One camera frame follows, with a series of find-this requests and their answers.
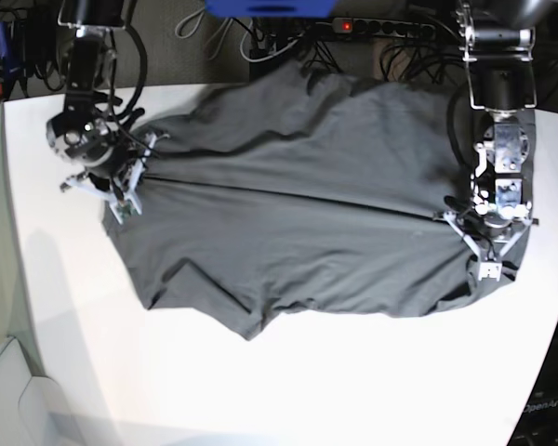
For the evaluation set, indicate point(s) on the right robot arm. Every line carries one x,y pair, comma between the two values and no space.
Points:
93,129

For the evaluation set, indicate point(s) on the black power strip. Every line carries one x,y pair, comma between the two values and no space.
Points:
383,28

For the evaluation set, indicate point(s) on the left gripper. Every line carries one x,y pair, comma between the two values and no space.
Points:
489,241

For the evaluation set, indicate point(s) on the blue box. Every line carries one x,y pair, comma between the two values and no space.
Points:
270,8

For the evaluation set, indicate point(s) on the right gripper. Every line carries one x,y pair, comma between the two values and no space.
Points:
108,163

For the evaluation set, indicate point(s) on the grey chair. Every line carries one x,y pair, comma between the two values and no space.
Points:
33,409

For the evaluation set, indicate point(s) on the dark grey t-shirt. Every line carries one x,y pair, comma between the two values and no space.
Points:
303,190

